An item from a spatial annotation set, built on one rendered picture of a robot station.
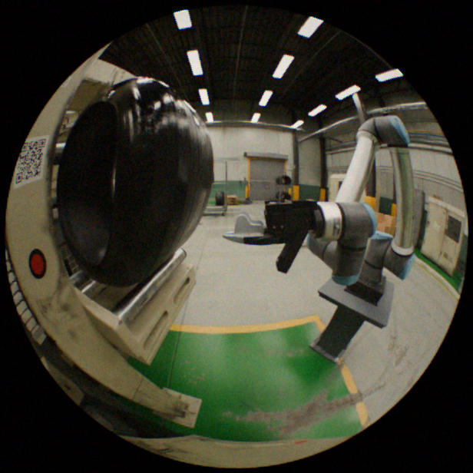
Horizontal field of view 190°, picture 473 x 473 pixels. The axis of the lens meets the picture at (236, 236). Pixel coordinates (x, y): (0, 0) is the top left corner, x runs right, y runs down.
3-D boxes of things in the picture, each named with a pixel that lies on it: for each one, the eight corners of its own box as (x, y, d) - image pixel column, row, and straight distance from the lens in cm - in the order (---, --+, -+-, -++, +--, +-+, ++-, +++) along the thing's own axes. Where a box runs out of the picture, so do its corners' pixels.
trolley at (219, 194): (227, 216, 557) (227, 161, 551) (190, 217, 572) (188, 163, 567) (227, 213, 623) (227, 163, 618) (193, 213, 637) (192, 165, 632)
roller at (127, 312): (125, 337, 34) (114, 322, 31) (111, 329, 37) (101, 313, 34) (187, 259, 55) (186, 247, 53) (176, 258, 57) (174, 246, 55)
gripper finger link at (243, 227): (219, 215, 35) (262, 210, 34) (223, 240, 36) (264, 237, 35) (216, 218, 32) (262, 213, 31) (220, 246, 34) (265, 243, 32)
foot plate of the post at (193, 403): (193, 428, 115) (192, 428, 111) (153, 412, 123) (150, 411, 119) (202, 399, 115) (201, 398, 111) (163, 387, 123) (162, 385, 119)
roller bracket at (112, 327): (140, 360, 33) (113, 329, 26) (64, 299, 64) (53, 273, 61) (146, 348, 34) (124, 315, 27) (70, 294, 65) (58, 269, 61)
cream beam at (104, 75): (76, 77, 76) (92, 55, 87) (54, 110, 96) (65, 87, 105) (153, 106, 103) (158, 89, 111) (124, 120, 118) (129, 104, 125)
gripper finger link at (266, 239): (244, 231, 35) (283, 228, 35) (245, 239, 36) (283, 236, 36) (242, 238, 31) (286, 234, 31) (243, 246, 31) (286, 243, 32)
